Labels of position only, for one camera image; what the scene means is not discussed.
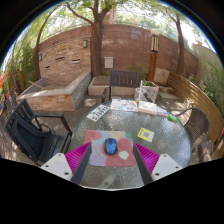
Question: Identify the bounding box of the colourful printed sheet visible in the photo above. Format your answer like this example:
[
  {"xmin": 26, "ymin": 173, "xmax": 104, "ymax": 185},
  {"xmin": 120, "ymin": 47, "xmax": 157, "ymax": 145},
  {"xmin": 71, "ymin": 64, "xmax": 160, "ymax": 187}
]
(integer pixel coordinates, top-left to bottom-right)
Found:
[{"xmin": 110, "ymin": 98, "xmax": 139, "ymax": 113}]

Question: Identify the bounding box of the large forked tree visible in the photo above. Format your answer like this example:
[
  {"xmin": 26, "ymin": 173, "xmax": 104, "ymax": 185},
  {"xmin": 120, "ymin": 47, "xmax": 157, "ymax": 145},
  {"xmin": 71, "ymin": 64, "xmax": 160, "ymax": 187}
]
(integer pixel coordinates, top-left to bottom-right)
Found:
[{"xmin": 64, "ymin": 0, "xmax": 114, "ymax": 78}]

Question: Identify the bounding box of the yellow code card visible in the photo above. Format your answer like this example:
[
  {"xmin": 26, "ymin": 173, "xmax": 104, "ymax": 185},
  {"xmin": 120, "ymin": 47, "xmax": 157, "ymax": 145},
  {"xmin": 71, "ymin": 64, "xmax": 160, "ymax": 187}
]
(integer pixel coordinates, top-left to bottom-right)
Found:
[{"xmin": 137, "ymin": 127, "xmax": 155, "ymax": 143}]

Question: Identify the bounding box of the concrete planter with plant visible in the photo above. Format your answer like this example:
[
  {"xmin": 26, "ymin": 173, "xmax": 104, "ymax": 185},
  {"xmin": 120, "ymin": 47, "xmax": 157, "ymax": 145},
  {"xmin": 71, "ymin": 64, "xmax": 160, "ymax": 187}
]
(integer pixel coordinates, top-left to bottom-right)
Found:
[{"xmin": 139, "ymin": 79, "xmax": 160, "ymax": 103}]

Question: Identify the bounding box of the grey wall box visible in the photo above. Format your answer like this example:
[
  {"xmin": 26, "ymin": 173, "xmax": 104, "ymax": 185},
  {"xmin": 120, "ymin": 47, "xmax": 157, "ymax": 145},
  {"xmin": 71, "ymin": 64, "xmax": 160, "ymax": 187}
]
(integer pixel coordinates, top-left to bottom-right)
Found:
[{"xmin": 103, "ymin": 56, "xmax": 115, "ymax": 70}]

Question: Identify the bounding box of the stone garden basin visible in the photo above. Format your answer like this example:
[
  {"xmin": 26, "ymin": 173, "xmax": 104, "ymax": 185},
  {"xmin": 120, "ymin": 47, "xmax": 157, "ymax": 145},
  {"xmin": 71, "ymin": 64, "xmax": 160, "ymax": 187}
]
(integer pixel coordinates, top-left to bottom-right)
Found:
[{"xmin": 16, "ymin": 69, "xmax": 93, "ymax": 113}]

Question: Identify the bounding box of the wooden garden lamp post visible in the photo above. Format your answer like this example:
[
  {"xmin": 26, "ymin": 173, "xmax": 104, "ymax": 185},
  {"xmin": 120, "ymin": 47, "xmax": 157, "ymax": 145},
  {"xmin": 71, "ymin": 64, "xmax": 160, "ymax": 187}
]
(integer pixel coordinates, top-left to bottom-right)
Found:
[{"xmin": 146, "ymin": 28, "xmax": 160, "ymax": 82}]

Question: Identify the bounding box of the blue computer mouse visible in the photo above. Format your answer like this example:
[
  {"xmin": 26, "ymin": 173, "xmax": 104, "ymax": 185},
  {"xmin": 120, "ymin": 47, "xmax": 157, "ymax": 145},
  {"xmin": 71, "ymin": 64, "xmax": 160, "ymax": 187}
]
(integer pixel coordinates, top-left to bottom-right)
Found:
[{"xmin": 103, "ymin": 137, "xmax": 118, "ymax": 156}]

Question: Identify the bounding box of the green plastic bottle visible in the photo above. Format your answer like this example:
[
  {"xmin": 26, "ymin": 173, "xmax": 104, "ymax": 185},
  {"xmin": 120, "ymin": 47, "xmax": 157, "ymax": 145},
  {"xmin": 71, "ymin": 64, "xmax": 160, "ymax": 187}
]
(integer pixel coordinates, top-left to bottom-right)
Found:
[{"xmin": 167, "ymin": 113, "xmax": 179, "ymax": 123}]

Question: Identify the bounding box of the beige stone slab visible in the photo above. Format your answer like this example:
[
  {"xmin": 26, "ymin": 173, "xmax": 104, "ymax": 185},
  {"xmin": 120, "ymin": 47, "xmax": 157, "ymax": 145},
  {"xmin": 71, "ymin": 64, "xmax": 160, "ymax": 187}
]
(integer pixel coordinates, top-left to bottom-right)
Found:
[{"xmin": 153, "ymin": 67, "xmax": 171, "ymax": 86}]

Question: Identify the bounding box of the white printed strip sign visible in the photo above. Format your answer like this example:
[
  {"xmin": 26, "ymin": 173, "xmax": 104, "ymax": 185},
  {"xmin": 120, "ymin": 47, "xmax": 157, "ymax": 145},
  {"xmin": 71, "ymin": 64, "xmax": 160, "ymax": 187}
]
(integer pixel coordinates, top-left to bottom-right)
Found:
[{"xmin": 86, "ymin": 103, "xmax": 111, "ymax": 123}]

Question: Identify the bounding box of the curved wooden slat bench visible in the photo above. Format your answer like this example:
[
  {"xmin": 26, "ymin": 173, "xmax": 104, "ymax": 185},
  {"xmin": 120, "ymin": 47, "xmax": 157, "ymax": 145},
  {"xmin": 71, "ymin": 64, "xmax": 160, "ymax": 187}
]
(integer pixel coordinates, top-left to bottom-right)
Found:
[{"xmin": 166, "ymin": 71, "xmax": 224, "ymax": 159}]

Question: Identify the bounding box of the black metal chair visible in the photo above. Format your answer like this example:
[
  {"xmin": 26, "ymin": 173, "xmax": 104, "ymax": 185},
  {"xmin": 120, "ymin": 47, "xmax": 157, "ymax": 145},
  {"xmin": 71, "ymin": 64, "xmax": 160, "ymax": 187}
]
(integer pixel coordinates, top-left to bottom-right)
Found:
[{"xmin": 4, "ymin": 98, "xmax": 74, "ymax": 167}]

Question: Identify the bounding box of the slim tree by wall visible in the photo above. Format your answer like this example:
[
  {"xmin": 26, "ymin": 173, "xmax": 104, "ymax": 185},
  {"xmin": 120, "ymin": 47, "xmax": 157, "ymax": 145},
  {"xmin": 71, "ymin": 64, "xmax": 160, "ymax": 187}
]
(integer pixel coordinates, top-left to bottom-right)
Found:
[{"xmin": 166, "ymin": 8, "xmax": 187, "ymax": 77}]

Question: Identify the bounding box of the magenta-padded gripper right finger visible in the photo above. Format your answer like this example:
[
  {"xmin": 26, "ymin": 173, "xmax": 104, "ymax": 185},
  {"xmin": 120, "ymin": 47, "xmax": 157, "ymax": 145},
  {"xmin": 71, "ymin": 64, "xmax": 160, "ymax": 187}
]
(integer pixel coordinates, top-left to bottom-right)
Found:
[{"xmin": 132, "ymin": 143, "xmax": 184, "ymax": 186}]

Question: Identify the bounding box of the grey wicker chair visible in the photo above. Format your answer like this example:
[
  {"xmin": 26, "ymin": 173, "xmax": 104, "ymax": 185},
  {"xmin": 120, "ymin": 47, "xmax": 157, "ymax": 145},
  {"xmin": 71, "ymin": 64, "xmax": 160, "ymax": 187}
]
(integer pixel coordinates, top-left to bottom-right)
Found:
[{"xmin": 175, "ymin": 106, "xmax": 211, "ymax": 163}]

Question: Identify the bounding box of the dark wooden slatted chair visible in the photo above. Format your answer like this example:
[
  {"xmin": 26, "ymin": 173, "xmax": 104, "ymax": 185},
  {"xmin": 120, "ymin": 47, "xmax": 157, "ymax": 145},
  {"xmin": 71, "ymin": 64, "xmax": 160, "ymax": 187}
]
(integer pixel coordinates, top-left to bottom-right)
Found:
[{"xmin": 101, "ymin": 69, "xmax": 142, "ymax": 103}]

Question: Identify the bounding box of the thick white book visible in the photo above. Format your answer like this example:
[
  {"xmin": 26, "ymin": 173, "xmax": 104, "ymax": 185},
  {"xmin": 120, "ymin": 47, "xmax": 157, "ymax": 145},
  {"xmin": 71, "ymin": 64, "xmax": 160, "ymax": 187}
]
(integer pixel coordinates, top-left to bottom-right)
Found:
[{"xmin": 138, "ymin": 100, "xmax": 158, "ymax": 116}]

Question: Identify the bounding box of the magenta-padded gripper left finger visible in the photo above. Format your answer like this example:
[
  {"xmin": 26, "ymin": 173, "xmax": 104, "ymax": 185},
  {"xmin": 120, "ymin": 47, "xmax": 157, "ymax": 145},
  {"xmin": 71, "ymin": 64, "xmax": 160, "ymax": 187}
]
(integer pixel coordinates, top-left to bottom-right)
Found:
[{"xmin": 39, "ymin": 142, "xmax": 93, "ymax": 185}]

